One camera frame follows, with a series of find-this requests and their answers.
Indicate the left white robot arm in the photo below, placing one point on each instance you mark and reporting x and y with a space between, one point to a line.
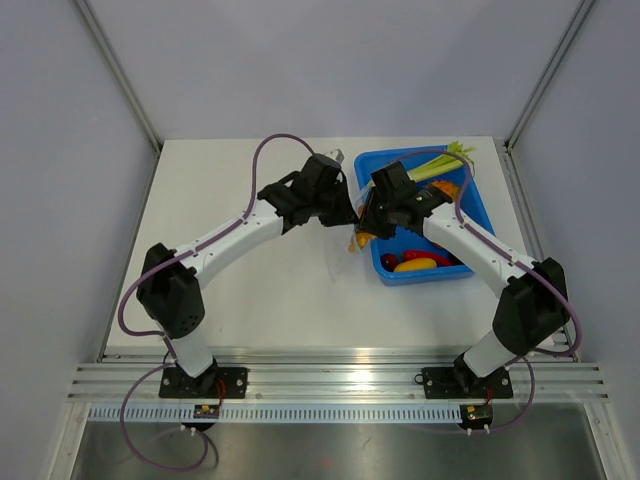
173 279

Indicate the red chili pepper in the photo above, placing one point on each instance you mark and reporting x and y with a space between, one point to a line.
425 256

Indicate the aluminium frame post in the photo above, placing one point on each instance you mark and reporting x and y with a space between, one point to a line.
576 24
90 21

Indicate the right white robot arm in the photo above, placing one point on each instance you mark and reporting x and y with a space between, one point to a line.
532 299

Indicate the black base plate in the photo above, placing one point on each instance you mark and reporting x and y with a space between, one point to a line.
450 383
222 382

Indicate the aluminium mounting rail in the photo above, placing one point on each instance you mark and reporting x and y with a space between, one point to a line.
331 375

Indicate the right circuit board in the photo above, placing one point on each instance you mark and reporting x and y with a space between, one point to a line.
476 416

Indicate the yellow mango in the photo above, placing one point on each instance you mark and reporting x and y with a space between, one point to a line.
416 264

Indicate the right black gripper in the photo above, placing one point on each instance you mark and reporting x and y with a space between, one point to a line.
367 222

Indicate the clear zip top bag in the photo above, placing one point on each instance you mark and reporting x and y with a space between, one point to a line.
338 259

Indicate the circuit board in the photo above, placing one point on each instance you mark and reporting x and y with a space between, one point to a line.
207 411
476 416

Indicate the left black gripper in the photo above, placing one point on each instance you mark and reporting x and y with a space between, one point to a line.
346 214

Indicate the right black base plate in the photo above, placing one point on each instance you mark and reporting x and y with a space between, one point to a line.
450 383

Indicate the green celery stalk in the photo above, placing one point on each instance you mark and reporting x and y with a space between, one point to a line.
443 163

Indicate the left aluminium frame post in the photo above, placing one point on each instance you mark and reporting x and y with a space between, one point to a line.
90 21

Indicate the right aluminium frame post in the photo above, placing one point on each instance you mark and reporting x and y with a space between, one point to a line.
576 24

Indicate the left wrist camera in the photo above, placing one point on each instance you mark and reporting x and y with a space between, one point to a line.
336 155

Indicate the left circuit board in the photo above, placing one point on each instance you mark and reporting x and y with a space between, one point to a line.
207 411

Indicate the blue plastic tray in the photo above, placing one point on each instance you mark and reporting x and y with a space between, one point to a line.
448 268

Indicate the white slotted cable duct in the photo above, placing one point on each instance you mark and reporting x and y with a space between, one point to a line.
283 413

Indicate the orange toy pineapple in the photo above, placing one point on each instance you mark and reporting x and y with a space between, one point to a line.
448 188

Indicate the dark red plum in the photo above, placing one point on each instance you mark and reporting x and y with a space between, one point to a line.
389 261

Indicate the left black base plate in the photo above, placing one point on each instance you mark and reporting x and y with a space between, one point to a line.
222 382

